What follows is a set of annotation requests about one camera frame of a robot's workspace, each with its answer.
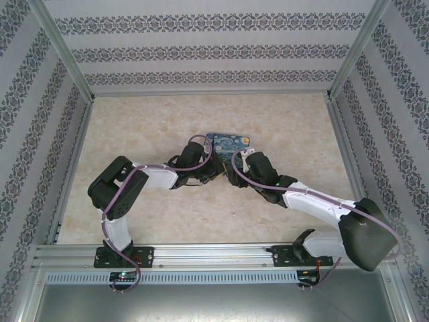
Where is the starry night print tin box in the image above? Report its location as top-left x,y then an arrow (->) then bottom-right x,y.
205,131 -> 253,170

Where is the grey sheet metal panel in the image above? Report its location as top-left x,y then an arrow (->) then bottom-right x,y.
32,268 -> 402,322

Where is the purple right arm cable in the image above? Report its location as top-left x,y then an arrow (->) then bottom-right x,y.
231,150 -> 403,292

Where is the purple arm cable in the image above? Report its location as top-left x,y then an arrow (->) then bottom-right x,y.
231,150 -> 403,292
100,133 -> 216,294

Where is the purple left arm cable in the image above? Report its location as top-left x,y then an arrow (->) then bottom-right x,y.
100,133 -> 216,294

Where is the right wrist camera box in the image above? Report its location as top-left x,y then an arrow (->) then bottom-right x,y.
239,147 -> 257,174

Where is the aluminium mounting rail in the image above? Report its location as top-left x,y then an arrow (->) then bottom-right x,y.
32,244 -> 399,270

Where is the aluminium table side rail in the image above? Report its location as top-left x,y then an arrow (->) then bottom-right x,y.
326,97 -> 382,242
45,97 -> 97,245

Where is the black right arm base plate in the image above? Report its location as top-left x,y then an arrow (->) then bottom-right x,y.
271,244 -> 334,268

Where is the grey slotted cable duct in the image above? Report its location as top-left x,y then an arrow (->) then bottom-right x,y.
45,270 -> 300,285

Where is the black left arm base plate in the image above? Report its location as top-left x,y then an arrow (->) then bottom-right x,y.
93,246 -> 156,270

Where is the aluminium frame post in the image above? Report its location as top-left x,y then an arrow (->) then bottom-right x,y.
32,0 -> 97,101
325,0 -> 393,101

